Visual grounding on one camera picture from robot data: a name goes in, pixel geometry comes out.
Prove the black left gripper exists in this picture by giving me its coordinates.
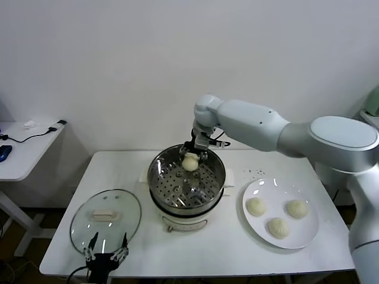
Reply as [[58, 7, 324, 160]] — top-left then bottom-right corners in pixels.
[[83, 232, 130, 284]]

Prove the light green appliance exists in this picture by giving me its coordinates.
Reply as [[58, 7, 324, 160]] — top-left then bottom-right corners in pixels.
[[362, 87, 379, 116]]

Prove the glass lid with cream handle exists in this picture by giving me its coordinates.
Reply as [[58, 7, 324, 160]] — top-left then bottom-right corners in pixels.
[[69, 189, 142, 257]]

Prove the perforated steel steamer basket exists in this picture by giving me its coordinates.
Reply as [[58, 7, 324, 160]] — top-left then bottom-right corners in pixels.
[[147, 144, 226, 216]]

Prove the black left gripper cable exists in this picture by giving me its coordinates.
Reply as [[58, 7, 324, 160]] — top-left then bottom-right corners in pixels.
[[67, 265, 89, 284]]

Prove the white desk shelf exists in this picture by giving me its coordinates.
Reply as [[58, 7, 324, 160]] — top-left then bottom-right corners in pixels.
[[359, 109, 379, 127]]

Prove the black cable with adapter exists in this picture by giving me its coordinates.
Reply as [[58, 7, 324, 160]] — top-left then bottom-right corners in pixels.
[[0, 120, 68, 144]]

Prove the white side table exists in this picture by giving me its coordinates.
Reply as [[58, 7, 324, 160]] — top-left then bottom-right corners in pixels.
[[0, 120, 68, 258]]

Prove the white round plate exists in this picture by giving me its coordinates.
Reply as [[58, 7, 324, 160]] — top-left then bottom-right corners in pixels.
[[242, 177, 320, 250]]

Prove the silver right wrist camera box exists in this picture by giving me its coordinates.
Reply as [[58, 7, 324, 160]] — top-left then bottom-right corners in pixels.
[[194, 132, 216, 150]]

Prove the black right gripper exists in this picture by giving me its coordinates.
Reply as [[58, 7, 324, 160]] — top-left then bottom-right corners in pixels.
[[179, 128, 208, 162]]

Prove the blue computer mouse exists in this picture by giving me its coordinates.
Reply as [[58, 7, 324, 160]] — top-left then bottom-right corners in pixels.
[[0, 145, 13, 163]]

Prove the white steamed baozi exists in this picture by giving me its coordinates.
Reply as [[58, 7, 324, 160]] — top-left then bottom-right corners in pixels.
[[268, 217, 290, 240], [285, 199, 309, 220], [246, 197, 268, 218], [181, 153, 198, 172]]

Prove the cream electric cooker pot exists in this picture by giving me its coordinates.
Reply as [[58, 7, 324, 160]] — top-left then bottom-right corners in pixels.
[[139, 164, 236, 234]]

